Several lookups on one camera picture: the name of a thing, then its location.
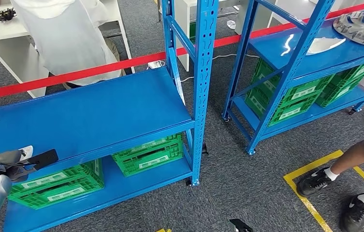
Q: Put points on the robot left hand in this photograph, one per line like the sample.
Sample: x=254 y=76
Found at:
x=5 y=157

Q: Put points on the white plastic shell part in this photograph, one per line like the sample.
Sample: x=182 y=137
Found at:
x=26 y=152
x=324 y=44

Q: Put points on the blue metal shelf rack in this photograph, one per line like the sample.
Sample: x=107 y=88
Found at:
x=89 y=112
x=271 y=48

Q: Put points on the person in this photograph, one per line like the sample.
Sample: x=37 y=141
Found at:
x=354 y=157
x=69 y=38

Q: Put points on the red barrier belt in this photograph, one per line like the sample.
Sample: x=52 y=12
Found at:
x=73 y=75

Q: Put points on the yellow floor tape square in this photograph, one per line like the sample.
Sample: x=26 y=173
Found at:
x=313 y=166

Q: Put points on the white desk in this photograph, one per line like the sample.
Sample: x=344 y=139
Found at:
x=5 y=30

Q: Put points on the person's black shoe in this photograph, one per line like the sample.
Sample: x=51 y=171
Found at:
x=313 y=182
x=353 y=213

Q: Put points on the small black device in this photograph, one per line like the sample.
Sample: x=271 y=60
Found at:
x=6 y=15

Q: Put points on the crumpled clear plastic wrap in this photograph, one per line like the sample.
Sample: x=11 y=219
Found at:
x=231 y=24

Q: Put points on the yellow tape square, bent edge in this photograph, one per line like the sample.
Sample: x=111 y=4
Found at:
x=162 y=230

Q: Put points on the white power strip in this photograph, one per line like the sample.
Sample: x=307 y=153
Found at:
x=156 y=64

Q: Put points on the white furniture panel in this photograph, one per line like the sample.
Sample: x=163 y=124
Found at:
x=181 y=38

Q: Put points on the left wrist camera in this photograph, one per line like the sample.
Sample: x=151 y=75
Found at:
x=44 y=159

